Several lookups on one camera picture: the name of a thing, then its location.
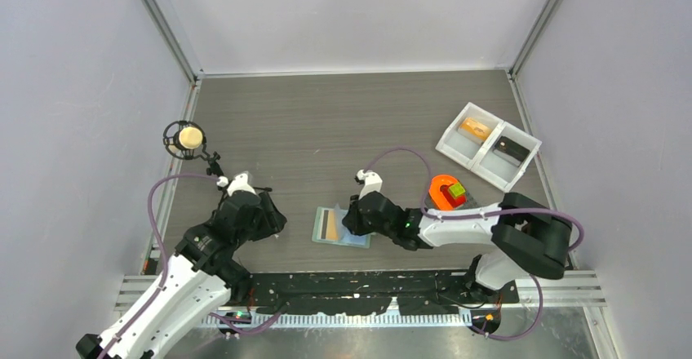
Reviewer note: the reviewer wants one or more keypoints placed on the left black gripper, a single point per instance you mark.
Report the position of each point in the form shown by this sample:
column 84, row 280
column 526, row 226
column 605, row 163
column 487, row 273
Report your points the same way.
column 274, row 220

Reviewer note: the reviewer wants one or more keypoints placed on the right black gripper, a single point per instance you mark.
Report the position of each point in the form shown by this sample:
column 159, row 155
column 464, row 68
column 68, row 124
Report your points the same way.
column 352, row 220

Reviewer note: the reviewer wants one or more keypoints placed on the green leather card holder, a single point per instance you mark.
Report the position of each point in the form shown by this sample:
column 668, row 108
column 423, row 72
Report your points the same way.
column 346, row 239

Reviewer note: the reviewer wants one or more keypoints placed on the black credit card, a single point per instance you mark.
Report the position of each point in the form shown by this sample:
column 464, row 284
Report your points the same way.
column 510, row 151

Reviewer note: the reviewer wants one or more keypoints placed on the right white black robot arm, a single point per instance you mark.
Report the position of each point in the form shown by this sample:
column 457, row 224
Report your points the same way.
column 527, row 238

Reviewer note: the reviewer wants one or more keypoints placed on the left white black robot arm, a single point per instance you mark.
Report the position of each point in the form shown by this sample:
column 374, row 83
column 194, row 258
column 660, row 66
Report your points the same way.
column 199, row 277

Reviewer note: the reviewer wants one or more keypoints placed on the orange card in tray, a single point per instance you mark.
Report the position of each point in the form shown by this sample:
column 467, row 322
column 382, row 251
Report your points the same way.
column 475, row 129

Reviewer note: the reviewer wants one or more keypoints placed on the orange curved toy piece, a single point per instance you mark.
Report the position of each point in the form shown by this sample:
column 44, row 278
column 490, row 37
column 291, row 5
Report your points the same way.
column 437, row 199

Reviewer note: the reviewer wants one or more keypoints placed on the red toy block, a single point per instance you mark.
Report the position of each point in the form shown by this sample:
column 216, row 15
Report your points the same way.
column 453, row 203

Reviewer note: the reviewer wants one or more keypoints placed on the green toy block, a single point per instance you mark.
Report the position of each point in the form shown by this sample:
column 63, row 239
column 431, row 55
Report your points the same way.
column 456, row 191

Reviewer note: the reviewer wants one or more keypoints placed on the white two-compartment tray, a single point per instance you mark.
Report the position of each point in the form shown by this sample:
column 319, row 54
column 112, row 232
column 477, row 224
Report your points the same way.
column 479, row 158

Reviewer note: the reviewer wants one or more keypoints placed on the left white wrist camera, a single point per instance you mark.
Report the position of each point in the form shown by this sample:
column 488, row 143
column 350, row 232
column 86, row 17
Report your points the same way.
column 240, row 182

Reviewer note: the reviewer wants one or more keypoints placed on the microphone with black shock mount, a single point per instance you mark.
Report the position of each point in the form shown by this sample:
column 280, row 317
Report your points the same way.
column 186, row 141

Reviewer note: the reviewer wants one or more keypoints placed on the aluminium rail frame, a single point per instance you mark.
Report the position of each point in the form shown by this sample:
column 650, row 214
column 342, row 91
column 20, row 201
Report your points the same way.
column 579, row 289

